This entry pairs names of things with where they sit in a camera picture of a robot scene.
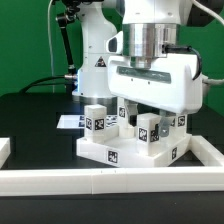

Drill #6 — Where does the white U-shaped fence wall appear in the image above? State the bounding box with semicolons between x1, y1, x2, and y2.
0;136;224;196

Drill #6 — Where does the white thin cable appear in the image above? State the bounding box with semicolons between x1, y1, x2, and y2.
47;0;56;94

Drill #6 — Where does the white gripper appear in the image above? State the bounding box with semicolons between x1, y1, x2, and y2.
108;54;203;137

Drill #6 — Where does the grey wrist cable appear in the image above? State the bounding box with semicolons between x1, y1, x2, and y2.
191;0;224;86

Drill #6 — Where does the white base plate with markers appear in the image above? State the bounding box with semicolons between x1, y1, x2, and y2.
57;115;117;129

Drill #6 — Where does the white square table top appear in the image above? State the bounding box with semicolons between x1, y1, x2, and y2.
76;126;191;168

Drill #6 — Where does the black cable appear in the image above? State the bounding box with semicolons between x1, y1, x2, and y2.
19;77;76;94

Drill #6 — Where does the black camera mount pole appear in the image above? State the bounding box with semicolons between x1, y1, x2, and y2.
56;11;77;80

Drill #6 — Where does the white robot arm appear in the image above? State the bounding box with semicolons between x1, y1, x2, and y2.
62;0;224;114

